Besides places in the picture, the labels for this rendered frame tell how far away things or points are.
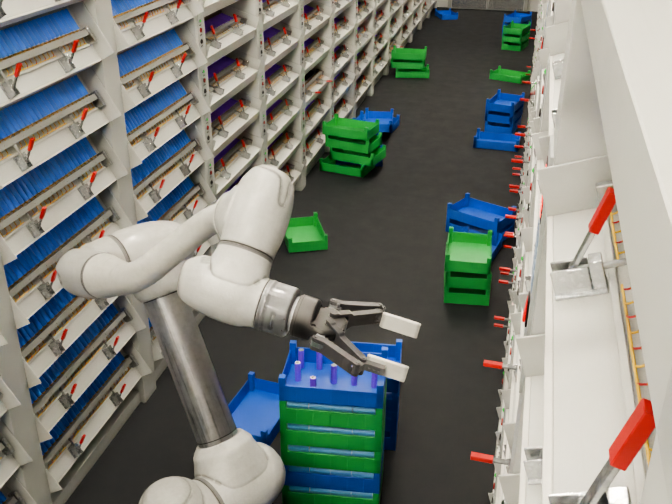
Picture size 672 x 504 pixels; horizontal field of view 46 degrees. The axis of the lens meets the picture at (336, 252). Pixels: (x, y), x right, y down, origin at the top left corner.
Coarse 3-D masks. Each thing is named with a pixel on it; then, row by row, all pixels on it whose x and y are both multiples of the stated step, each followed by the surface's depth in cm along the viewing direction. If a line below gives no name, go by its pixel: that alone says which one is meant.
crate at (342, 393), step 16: (304, 352) 246; (368, 352) 244; (384, 352) 241; (288, 368) 242; (304, 368) 245; (288, 384) 237; (304, 384) 237; (320, 384) 237; (336, 384) 238; (368, 384) 238; (384, 384) 230; (288, 400) 231; (304, 400) 230; (320, 400) 229; (336, 400) 229; (352, 400) 228; (368, 400) 227
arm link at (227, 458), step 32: (160, 224) 190; (128, 256) 181; (192, 256) 195; (160, 288) 186; (160, 320) 188; (192, 320) 191; (192, 352) 189; (192, 384) 189; (192, 416) 190; (224, 416) 191; (224, 448) 188; (256, 448) 193; (224, 480) 186; (256, 480) 190
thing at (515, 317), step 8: (520, 312) 162; (512, 320) 164; (520, 320) 163; (512, 376) 152; (512, 384) 150; (512, 392) 147; (512, 400) 145; (512, 408) 143; (512, 416) 141; (504, 472) 129
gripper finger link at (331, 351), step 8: (312, 336) 132; (320, 336) 133; (320, 344) 132; (328, 344) 131; (320, 352) 133; (328, 352) 132; (336, 352) 130; (344, 352) 130; (336, 360) 131; (344, 360) 130; (352, 360) 129; (344, 368) 130
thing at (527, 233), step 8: (528, 232) 154; (528, 240) 155; (528, 248) 156; (528, 256) 154; (528, 264) 151; (528, 272) 148; (528, 280) 141; (528, 288) 141; (520, 328) 131; (520, 336) 129; (520, 360) 119; (504, 424) 102; (512, 424) 102; (512, 432) 102; (512, 440) 103
